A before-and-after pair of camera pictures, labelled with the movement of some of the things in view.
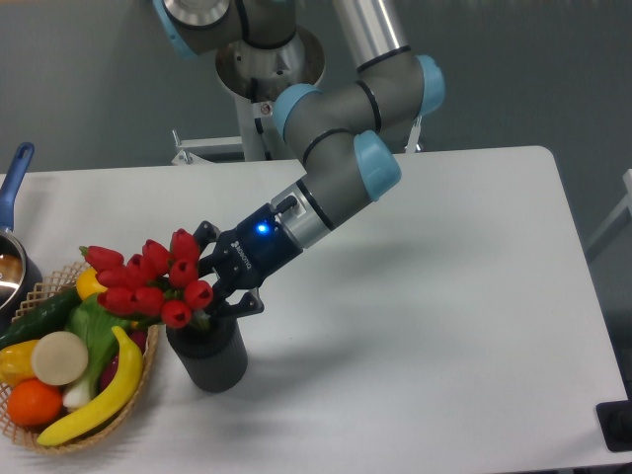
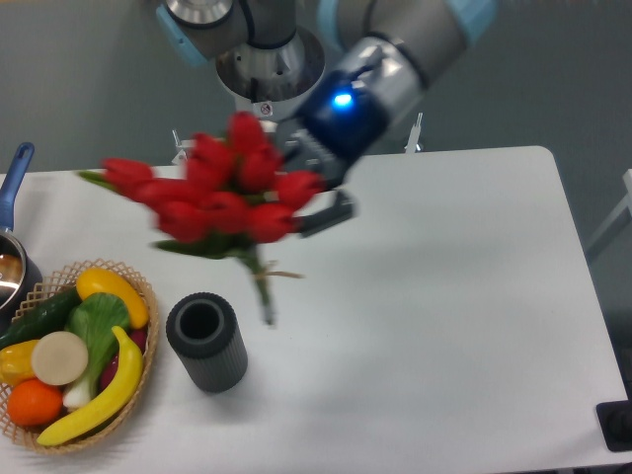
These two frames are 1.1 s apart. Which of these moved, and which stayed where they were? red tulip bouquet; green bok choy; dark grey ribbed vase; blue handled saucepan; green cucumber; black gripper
Moved: red tulip bouquet; black gripper
Stayed: green cucumber; dark grey ribbed vase; green bok choy; blue handled saucepan
